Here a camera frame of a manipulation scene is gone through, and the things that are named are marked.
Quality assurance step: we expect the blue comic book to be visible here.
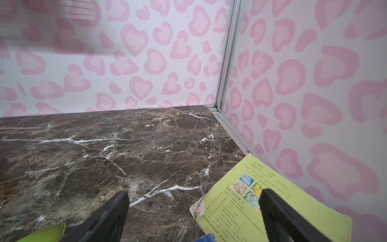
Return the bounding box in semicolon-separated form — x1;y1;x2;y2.
194;234;216;242

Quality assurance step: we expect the yellow-green paper booklet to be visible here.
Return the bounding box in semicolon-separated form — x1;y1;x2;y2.
189;154;352;242

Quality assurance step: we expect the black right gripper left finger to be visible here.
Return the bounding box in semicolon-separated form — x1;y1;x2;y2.
62;191;130;242

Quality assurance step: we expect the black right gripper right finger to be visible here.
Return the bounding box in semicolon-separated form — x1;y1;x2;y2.
259;189;330;242

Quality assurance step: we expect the green shovel yellow handle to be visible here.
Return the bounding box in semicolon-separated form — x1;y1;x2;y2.
18;222;66;242

